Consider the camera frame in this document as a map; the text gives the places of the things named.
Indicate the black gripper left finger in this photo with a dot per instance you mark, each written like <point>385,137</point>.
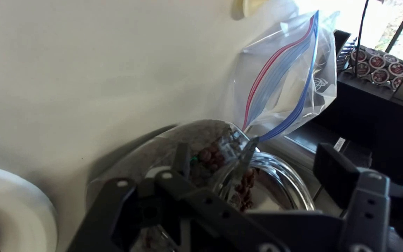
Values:
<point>188,214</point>

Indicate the glass jar of coffee beans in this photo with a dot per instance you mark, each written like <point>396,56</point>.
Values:
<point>202,134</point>

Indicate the clear zip plastic bag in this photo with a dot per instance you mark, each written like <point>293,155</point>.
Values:
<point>286,78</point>

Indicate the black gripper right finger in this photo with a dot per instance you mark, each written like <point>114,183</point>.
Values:
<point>367,210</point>

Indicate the coffee pod holder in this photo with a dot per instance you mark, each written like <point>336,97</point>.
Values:
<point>378,67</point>

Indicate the white round plate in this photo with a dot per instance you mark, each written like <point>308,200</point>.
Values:
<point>20,196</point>

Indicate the cream plastic spoon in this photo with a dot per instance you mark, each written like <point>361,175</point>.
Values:
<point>244,7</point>

